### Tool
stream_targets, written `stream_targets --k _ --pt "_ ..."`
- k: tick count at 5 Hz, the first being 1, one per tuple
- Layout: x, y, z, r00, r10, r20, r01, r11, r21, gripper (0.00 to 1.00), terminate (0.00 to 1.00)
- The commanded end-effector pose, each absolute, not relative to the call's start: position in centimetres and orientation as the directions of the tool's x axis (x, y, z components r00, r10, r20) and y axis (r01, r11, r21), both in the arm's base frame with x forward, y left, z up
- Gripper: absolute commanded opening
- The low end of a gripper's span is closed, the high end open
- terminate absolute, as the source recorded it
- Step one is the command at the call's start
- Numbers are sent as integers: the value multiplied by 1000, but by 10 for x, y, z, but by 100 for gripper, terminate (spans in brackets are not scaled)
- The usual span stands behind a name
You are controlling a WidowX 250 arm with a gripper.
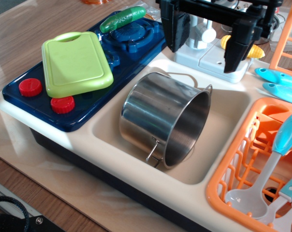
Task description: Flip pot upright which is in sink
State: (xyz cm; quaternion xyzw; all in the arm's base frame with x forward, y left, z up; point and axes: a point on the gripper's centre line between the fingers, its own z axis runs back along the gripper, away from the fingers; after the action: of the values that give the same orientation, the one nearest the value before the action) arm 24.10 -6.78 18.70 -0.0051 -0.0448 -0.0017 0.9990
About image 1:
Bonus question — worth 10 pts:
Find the white toy faucet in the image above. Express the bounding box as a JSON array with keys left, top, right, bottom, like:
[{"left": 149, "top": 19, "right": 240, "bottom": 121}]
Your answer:
[{"left": 174, "top": 15, "right": 252, "bottom": 83}]

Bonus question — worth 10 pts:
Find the white utensil blue handle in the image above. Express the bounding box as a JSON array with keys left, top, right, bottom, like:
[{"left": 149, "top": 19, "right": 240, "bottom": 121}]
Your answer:
[{"left": 258, "top": 179, "right": 292, "bottom": 232}]

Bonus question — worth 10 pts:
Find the black metal base plate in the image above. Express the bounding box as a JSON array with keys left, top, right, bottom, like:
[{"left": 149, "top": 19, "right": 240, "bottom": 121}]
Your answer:
[{"left": 0, "top": 214, "right": 64, "bottom": 232}]

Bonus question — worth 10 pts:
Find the yellow toy corn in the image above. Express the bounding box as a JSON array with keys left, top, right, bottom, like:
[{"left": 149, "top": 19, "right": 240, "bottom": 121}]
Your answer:
[{"left": 220, "top": 35, "right": 265, "bottom": 59}]

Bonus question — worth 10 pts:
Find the orange object at top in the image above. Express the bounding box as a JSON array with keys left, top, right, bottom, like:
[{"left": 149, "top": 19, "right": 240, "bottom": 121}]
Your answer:
[{"left": 81, "top": 0, "right": 110, "bottom": 5}]

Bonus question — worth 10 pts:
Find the green toy cucumber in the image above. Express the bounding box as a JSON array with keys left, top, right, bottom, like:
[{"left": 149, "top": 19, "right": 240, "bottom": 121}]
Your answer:
[{"left": 100, "top": 6, "right": 146, "bottom": 33}]

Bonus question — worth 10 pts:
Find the red stove knob right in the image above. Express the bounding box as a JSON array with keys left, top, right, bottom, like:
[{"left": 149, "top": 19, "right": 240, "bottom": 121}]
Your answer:
[{"left": 50, "top": 96, "right": 75, "bottom": 114}]

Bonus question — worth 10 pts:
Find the green plastic cutting board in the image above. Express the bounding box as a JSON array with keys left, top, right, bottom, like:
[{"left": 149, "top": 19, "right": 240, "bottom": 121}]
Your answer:
[{"left": 42, "top": 31, "right": 114, "bottom": 98}]

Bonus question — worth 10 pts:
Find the orange dish rack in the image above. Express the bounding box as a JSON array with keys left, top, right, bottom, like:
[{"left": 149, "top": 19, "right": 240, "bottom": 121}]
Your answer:
[{"left": 206, "top": 6, "right": 292, "bottom": 232}]

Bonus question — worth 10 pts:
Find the blue handled utensil upper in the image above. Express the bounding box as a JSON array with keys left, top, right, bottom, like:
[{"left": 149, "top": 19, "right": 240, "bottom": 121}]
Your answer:
[{"left": 255, "top": 68, "right": 292, "bottom": 87}]

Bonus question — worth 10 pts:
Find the red stove knob left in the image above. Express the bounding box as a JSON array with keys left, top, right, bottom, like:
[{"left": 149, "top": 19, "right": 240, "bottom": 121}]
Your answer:
[{"left": 18, "top": 78, "right": 43, "bottom": 97}]

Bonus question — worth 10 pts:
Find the cream toy sink unit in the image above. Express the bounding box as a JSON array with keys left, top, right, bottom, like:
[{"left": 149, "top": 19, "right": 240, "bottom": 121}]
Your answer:
[{"left": 0, "top": 43, "right": 292, "bottom": 232}]

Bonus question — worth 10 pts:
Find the blue handled utensil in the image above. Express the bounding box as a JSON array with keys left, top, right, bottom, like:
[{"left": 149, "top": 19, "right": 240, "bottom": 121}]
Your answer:
[
  {"left": 255, "top": 68, "right": 292, "bottom": 87},
  {"left": 263, "top": 83, "right": 292, "bottom": 103}
]

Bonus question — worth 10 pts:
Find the black cable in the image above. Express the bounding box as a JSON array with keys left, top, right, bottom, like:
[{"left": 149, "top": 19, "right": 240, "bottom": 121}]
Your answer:
[{"left": 0, "top": 195, "right": 30, "bottom": 232}]

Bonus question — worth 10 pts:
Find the stainless steel pot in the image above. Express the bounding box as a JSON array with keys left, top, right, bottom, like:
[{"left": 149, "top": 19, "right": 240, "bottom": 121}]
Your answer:
[{"left": 119, "top": 72, "right": 213, "bottom": 169}]

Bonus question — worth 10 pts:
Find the red stove knob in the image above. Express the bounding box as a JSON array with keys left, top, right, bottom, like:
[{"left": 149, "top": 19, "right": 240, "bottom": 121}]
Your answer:
[
  {"left": 50, "top": 96, "right": 75, "bottom": 114},
  {"left": 18, "top": 78, "right": 43, "bottom": 97}
]

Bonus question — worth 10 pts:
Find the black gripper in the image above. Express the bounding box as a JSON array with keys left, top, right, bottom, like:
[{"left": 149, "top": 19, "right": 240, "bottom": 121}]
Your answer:
[{"left": 156, "top": 0, "right": 282, "bottom": 73}]

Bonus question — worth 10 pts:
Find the white ladle blue handle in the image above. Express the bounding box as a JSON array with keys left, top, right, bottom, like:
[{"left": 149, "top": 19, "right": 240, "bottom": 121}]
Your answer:
[{"left": 225, "top": 115, "right": 292, "bottom": 219}]

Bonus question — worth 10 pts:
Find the blue toy stove top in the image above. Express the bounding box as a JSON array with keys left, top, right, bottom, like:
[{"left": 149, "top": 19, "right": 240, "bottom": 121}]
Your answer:
[{"left": 2, "top": 18, "right": 166, "bottom": 132}]

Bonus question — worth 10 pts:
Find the blue handled utensil lower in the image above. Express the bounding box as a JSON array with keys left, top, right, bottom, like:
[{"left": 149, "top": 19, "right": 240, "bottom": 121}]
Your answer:
[{"left": 263, "top": 83, "right": 292, "bottom": 103}]

